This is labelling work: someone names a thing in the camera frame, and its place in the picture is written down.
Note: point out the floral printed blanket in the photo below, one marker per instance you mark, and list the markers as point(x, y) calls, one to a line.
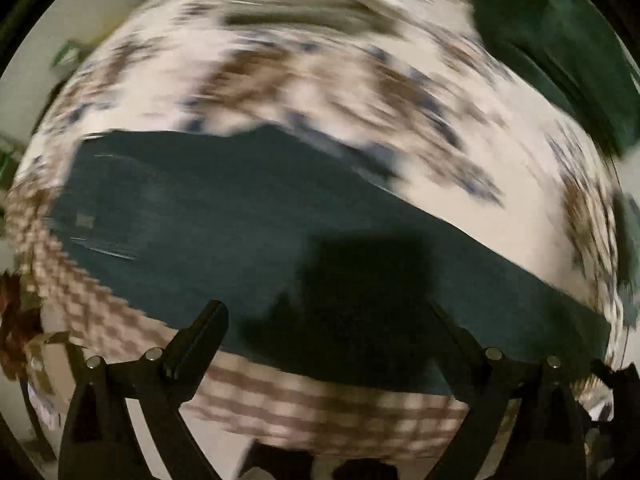
point(310, 65)

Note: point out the dark green cloth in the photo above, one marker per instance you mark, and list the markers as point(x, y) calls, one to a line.
point(550, 25)

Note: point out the brown cluttered object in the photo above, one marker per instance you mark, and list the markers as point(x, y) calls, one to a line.
point(17, 320)

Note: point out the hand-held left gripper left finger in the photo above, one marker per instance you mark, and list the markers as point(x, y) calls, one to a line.
point(206, 331)

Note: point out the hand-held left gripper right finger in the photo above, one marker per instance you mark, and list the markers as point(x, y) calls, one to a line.
point(462, 356)

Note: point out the dark teal pants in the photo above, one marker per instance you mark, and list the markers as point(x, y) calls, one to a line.
point(225, 220)

